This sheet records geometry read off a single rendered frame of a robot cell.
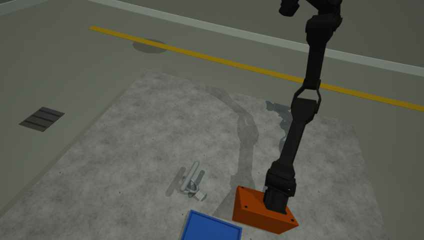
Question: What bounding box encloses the blue tray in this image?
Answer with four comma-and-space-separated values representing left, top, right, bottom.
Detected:
180, 209, 242, 240

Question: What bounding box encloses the grey metal ring with tab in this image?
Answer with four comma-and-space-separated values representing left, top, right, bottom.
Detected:
181, 175, 206, 201

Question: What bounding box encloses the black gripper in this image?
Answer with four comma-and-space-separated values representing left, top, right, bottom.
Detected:
279, 0, 314, 17

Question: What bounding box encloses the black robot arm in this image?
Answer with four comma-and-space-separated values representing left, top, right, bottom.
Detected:
263, 0, 343, 215

